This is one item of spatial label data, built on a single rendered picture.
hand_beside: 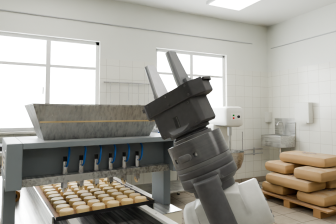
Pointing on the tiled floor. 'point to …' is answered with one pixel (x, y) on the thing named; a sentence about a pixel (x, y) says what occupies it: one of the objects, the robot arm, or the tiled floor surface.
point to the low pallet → (328, 211)
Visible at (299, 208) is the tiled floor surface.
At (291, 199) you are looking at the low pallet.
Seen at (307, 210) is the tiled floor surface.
